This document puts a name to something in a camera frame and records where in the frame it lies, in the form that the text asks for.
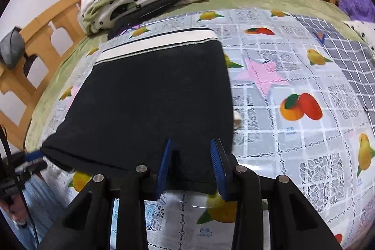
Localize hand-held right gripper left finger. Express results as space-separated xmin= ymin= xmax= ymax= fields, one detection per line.
xmin=38 ymin=137 xmax=173 ymax=250

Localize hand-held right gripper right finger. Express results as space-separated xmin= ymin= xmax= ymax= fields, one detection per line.
xmin=210 ymin=137 xmax=342 ymax=250

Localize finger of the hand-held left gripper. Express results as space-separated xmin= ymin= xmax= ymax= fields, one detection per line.
xmin=18 ymin=161 xmax=48 ymax=180
xmin=23 ymin=150 xmax=46 ymax=163

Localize black pants with white stripes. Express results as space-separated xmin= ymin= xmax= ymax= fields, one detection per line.
xmin=41 ymin=28 xmax=242 ymax=195

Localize person's left hand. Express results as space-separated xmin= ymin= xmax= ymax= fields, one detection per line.
xmin=0 ymin=198 xmax=30 ymax=229

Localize person's leg in jeans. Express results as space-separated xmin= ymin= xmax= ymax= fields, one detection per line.
xmin=20 ymin=177 xmax=75 ymax=250

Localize fruit print plastic tablecloth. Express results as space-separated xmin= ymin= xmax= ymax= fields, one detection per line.
xmin=50 ymin=8 xmax=375 ymax=250

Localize grey pillow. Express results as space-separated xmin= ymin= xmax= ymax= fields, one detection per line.
xmin=0 ymin=27 xmax=37 ymax=76

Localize grey checked star print sheet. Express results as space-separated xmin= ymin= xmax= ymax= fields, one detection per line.
xmin=293 ymin=14 xmax=375 ymax=92

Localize white black-dotted pillow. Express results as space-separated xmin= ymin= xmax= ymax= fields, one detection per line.
xmin=343 ymin=19 xmax=375 ymax=48

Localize black cable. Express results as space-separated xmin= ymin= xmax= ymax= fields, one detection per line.
xmin=0 ymin=125 xmax=40 ymax=247

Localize wooden bed frame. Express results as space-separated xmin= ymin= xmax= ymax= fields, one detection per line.
xmin=0 ymin=0 xmax=343 ymax=151

